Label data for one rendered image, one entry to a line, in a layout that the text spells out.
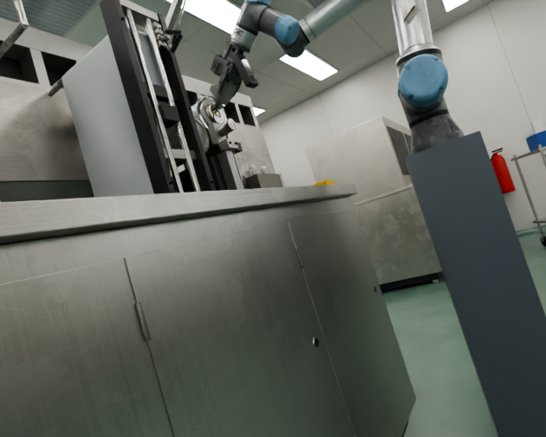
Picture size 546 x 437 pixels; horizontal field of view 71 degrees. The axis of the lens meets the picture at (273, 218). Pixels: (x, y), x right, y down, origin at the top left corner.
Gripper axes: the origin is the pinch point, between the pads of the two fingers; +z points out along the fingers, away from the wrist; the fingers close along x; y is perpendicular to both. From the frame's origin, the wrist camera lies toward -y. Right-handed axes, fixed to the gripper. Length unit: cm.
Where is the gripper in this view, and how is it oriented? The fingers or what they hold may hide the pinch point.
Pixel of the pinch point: (221, 105)
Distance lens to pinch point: 136.0
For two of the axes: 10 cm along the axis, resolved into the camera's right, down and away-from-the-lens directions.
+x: -5.1, 1.0, -8.5
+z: -4.3, 8.3, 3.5
